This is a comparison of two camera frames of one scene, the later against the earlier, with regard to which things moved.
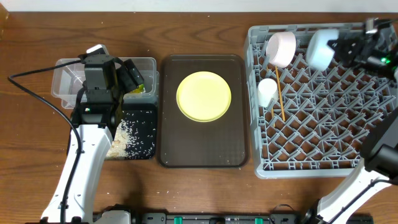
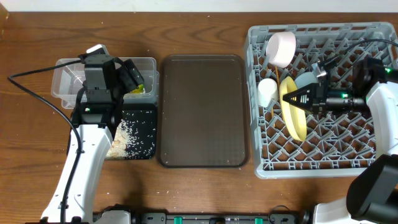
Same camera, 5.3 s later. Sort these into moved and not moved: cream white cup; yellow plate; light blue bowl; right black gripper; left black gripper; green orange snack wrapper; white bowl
Moved: yellow plate; light blue bowl; right black gripper
Not moved: green orange snack wrapper; left black gripper; white bowl; cream white cup
